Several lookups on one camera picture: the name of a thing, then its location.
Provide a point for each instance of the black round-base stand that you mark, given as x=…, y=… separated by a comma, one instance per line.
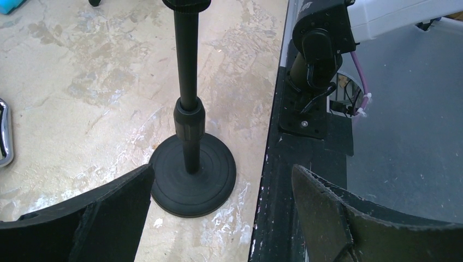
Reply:
x=195, y=172

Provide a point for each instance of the black poker chip case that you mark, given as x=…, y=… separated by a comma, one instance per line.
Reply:
x=7, y=149

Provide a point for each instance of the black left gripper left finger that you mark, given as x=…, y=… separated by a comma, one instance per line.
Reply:
x=103, y=224

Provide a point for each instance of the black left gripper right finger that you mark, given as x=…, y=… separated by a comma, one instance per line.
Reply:
x=341, y=226

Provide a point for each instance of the black tripod shock-mount stand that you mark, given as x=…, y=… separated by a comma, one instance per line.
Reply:
x=94, y=3

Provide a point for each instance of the blue microphone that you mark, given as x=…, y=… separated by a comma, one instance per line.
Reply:
x=8, y=6

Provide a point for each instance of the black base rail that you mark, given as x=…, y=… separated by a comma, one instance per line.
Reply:
x=277, y=234

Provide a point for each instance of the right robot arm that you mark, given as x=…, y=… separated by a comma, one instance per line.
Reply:
x=324, y=30

